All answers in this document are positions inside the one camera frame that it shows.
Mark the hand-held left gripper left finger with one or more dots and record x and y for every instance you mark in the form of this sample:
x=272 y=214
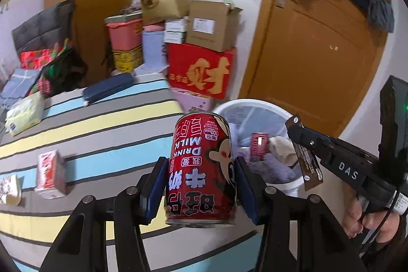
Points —
x=154 y=189

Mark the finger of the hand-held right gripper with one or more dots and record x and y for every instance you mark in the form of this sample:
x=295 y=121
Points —
x=302 y=133

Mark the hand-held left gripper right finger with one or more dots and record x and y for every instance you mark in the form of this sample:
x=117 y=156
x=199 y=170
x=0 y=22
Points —
x=247 y=192

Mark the brown snack wrapper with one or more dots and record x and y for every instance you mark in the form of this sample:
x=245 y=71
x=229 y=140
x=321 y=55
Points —
x=307 y=163

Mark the white trash bin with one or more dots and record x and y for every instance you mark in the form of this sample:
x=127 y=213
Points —
x=285 y=188

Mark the person's right forearm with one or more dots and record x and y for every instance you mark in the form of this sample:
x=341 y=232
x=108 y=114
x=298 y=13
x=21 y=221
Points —
x=389 y=259

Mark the person's right hand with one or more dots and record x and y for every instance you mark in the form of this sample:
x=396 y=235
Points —
x=353 y=217

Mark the wooden door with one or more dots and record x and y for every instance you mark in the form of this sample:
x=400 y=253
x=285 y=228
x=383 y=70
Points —
x=312 y=61

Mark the striped bed sheet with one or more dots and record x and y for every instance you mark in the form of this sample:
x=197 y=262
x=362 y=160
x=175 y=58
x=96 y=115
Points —
x=95 y=138

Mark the pink floral box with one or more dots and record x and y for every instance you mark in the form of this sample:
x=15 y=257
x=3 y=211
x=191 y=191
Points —
x=194 y=101

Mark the small red white milk carton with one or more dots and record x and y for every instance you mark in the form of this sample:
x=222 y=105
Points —
x=49 y=173

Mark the navy blue case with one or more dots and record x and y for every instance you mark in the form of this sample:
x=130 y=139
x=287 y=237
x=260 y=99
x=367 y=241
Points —
x=108 y=88

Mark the red box with gold print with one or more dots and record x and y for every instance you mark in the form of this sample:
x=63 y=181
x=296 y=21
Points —
x=200 y=71

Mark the yellow box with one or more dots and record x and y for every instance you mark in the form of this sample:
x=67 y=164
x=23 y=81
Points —
x=127 y=60

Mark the lavender cylinder box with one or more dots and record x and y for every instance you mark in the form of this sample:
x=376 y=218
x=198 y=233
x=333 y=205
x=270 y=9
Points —
x=153 y=49

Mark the open cardboard box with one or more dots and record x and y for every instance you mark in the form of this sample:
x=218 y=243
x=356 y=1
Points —
x=208 y=26

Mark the dark hanging clothes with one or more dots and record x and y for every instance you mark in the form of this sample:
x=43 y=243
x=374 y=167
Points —
x=379 y=12

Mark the crumpled printed paper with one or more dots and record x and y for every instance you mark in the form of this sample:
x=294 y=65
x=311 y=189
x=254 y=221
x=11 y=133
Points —
x=9 y=189

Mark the black bag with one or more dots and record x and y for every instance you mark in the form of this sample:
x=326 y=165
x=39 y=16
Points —
x=67 y=71

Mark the yellow-green tissue pack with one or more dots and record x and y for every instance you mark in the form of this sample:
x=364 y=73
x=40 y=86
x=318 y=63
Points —
x=24 y=114

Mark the pale green paper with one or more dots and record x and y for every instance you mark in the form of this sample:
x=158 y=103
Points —
x=228 y=1

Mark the small white box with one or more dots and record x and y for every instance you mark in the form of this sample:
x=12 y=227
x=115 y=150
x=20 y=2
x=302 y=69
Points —
x=176 y=25
x=174 y=37

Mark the pink storage bin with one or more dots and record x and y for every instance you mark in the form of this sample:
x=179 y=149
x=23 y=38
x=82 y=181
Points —
x=124 y=34

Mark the folded pink cloth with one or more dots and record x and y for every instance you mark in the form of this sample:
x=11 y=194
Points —
x=153 y=28

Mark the blue plaid folded cloth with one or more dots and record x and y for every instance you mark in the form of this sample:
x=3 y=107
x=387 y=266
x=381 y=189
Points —
x=17 y=87

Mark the patterned flat box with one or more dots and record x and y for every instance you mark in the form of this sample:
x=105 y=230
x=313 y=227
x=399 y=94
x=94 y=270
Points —
x=124 y=18

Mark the red plaid blanket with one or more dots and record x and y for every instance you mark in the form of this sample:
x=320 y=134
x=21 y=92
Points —
x=33 y=58

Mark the grey quilted headboard cushion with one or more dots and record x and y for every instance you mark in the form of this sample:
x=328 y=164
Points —
x=41 y=26

